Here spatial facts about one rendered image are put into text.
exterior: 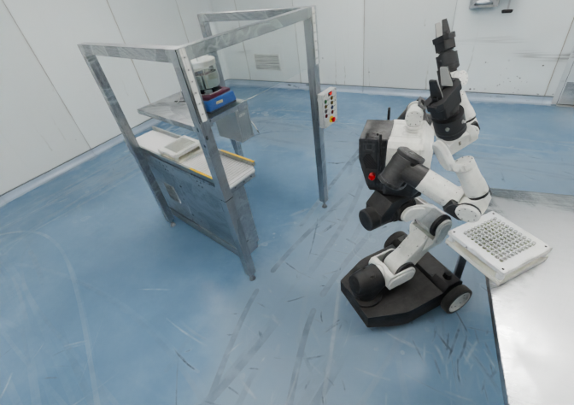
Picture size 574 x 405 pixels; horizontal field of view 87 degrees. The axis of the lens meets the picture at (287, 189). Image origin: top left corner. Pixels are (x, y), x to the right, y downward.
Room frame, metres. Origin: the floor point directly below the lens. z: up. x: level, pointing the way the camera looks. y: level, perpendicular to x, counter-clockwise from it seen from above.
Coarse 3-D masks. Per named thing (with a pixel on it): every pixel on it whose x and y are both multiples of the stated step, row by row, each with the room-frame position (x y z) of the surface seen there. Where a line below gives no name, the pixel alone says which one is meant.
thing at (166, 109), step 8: (168, 96) 2.08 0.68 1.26; (176, 96) 2.05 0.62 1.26; (152, 104) 1.95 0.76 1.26; (160, 104) 1.93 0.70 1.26; (168, 104) 1.90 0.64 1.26; (176, 104) 1.87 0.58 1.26; (184, 104) 1.84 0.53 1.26; (144, 112) 1.84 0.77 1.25; (152, 112) 1.81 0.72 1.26; (160, 112) 1.78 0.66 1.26; (168, 112) 1.76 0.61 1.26; (176, 112) 1.73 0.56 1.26; (184, 112) 1.71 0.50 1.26; (224, 112) 1.62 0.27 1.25; (232, 112) 1.65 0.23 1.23; (168, 120) 1.65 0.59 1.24; (176, 120) 1.60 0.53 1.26; (184, 120) 1.58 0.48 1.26; (216, 120) 1.57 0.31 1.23; (192, 128) 1.49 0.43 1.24
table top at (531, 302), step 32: (512, 192) 1.06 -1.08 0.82; (544, 192) 1.03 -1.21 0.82; (544, 224) 0.84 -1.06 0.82; (512, 288) 0.58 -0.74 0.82; (544, 288) 0.56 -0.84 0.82; (512, 320) 0.47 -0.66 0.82; (544, 320) 0.46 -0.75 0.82; (512, 352) 0.38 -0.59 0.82; (544, 352) 0.37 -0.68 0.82; (512, 384) 0.30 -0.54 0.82; (544, 384) 0.29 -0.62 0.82
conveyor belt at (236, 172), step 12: (156, 132) 2.58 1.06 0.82; (144, 144) 2.37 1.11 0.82; (156, 144) 2.33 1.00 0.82; (192, 156) 2.01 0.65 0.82; (204, 156) 1.98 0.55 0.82; (204, 168) 1.80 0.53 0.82; (228, 168) 1.75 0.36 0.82; (240, 168) 1.72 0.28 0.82; (252, 168) 1.71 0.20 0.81; (228, 180) 1.60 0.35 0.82; (240, 180) 1.62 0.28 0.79
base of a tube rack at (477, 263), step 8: (448, 240) 0.82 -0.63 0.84; (456, 248) 0.78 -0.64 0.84; (464, 248) 0.77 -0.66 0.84; (464, 256) 0.74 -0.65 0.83; (472, 256) 0.72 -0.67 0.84; (472, 264) 0.70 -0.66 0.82; (480, 264) 0.68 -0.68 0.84; (528, 264) 0.65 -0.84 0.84; (536, 264) 0.65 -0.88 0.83; (488, 272) 0.65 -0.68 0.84; (512, 272) 0.63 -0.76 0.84; (520, 272) 0.63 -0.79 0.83; (496, 280) 0.61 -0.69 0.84; (504, 280) 0.61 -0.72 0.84
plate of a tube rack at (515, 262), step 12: (492, 216) 0.87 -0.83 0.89; (456, 228) 0.84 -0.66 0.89; (468, 228) 0.83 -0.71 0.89; (480, 228) 0.82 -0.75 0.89; (516, 228) 0.79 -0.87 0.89; (456, 240) 0.79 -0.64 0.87; (468, 240) 0.77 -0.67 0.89; (540, 240) 0.71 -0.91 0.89; (480, 252) 0.70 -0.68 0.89; (528, 252) 0.67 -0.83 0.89; (540, 252) 0.66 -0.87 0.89; (492, 264) 0.64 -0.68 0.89; (504, 264) 0.64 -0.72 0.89; (516, 264) 0.63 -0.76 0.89
